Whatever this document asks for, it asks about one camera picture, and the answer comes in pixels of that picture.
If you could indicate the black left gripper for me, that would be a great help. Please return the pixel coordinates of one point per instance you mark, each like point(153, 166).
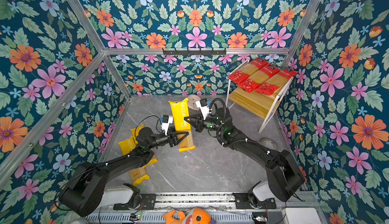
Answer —
point(178, 134)

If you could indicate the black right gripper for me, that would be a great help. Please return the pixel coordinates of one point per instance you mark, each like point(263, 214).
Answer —
point(192, 122)

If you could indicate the yellow pasta bag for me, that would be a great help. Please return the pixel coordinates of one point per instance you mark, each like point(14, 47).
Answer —
point(138, 175)
point(179, 111)
point(128, 145)

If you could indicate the red spaghetti bag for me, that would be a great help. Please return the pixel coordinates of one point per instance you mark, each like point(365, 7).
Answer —
point(273, 85)
point(248, 69)
point(258, 78)

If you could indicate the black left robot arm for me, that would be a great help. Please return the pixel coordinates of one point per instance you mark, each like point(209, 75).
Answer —
point(86, 191)

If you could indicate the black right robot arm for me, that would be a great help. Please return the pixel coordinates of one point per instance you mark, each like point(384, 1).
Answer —
point(283, 176)

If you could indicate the wooden two-tier shelf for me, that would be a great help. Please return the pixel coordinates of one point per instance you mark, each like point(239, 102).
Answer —
point(260, 105)

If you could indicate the clear tape roll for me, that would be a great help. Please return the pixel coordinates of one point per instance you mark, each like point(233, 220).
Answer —
point(269, 143)

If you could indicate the orange plush fish toy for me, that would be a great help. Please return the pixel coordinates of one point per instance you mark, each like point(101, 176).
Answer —
point(194, 216)

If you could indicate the white box bottom right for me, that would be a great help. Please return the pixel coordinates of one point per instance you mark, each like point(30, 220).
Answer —
point(306, 215)

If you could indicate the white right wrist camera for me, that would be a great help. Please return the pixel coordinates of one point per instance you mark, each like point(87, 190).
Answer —
point(203, 105)

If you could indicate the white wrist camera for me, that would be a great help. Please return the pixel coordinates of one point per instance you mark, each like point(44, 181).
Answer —
point(165, 123)
point(203, 105)

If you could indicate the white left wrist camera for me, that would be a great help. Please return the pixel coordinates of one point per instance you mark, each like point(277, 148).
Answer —
point(165, 123)

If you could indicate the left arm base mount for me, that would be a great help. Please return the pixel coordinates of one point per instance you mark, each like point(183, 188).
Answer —
point(140, 201)

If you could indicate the black wall hook rail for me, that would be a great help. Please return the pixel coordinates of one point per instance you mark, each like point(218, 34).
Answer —
point(199, 51)

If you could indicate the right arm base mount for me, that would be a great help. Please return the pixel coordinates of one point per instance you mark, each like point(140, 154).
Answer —
point(249, 201)

